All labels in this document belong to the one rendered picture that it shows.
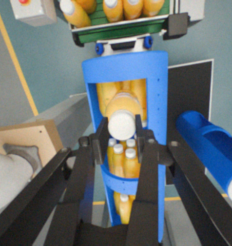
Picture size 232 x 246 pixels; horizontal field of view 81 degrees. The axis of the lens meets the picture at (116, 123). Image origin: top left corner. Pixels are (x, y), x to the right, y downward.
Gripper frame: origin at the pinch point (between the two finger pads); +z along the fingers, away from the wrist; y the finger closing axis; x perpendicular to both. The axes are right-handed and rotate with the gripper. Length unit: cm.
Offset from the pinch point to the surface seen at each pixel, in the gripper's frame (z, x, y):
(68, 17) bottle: 40, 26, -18
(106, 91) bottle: 32.6, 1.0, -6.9
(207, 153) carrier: 66, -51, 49
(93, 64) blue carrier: 24.7, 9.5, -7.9
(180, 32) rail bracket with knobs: 46, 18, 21
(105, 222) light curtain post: 72, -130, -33
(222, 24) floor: 146, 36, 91
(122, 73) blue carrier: 22.4, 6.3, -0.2
